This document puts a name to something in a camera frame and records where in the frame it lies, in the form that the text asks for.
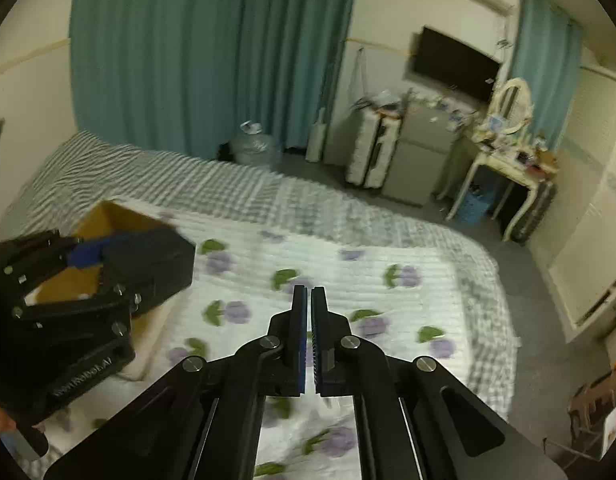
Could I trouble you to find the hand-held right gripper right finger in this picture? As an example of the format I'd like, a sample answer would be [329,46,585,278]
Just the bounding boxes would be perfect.
[310,286,569,480]

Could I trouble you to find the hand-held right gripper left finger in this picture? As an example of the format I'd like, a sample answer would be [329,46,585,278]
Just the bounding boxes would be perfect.
[43,285,309,480]

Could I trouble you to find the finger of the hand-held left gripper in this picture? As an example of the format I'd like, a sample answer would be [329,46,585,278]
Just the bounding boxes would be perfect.
[0,230,120,311]
[12,280,142,337]

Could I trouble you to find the brown cardboard box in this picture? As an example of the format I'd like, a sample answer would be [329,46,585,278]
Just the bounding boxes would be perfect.
[25,200,179,342]

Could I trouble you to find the white floral quilt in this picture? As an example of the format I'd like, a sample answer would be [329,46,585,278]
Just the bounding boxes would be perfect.
[33,205,488,480]

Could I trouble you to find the grey checked bedsheet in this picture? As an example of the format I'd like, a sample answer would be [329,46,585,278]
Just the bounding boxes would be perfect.
[0,130,521,423]

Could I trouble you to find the white ribbed suitcase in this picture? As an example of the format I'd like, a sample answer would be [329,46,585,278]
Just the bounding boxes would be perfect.
[345,109,401,189]

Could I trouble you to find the white flat mop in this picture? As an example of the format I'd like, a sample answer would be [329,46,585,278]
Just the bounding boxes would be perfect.
[306,108,327,163]

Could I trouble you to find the clear water jug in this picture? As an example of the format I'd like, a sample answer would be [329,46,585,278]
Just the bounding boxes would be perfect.
[230,120,283,166]

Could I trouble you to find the blue plastic basket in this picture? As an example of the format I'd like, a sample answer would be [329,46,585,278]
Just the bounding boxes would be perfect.
[455,190,491,226]

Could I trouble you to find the grey small refrigerator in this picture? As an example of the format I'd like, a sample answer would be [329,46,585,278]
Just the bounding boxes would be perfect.
[383,101,464,209]

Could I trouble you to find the teal curtain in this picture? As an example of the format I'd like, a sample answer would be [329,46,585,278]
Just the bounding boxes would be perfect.
[238,0,361,150]
[508,0,586,128]
[69,0,253,162]

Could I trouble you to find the white dressing table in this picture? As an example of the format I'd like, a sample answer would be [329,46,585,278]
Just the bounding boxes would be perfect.
[445,127,544,244]

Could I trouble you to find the dark suitcase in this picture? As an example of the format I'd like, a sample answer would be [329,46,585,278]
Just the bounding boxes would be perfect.
[512,180,558,244]

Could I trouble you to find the cardboard box on floor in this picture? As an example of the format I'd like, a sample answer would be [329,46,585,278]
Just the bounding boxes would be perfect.
[566,357,616,462]

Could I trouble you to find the brown boxes on dressing table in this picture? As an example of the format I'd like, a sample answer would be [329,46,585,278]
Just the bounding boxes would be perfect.
[532,146,559,173]

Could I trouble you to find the white oval vanity mirror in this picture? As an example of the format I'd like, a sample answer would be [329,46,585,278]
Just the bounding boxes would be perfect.
[488,77,533,137]

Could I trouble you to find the white louvred wardrobe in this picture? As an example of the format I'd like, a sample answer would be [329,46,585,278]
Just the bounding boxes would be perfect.
[546,64,616,345]

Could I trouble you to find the hanging black cable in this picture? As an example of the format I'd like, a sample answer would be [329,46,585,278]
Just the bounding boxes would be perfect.
[354,47,369,107]

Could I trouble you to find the black wall television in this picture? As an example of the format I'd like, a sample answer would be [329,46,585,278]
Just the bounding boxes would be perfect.
[412,25,503,106]

